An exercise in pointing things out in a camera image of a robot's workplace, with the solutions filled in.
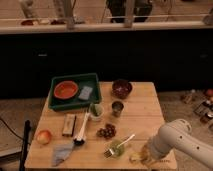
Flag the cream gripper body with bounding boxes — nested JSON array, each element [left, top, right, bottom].
[[140, 144, 159, 166]]

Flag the wooden block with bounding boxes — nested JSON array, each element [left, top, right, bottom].
[[62, 114, 76, 136]]

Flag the small metal cup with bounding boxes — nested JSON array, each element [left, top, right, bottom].
[[112, 101, 124, 117]]

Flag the grey blue cloth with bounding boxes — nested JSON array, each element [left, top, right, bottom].
[[52, 143, 74, 167]]

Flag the yellow banana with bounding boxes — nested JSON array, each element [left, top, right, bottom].
[[129, 152, 142, 164]]

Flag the orange bowl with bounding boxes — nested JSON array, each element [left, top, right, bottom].
[[53, 80, 78, 100]]

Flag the small green plate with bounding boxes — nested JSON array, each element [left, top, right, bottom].
[[109, 140, 125, 158]]

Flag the green plastic tray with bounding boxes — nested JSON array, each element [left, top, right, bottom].
[[48, 73, 102, 111]]

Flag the purple bowl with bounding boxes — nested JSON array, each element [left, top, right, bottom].
[[112, 79, 132, 99]]

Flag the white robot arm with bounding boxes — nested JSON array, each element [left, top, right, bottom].
[[140, 119, 213, 169]]

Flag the white handled dish brush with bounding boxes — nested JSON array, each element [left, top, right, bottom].
[[74, 110, 90, 146]]

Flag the grey sponge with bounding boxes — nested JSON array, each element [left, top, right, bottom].
[[78, 86, 93, 100]]

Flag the red apple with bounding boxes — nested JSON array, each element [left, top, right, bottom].
[[36, 130, 52, 145]]

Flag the bunch of red grapes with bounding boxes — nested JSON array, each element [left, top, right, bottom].
[[96, 123, 116, 139]]

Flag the black stand post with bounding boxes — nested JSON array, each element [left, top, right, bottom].
[[19, 120, 31, 171]]

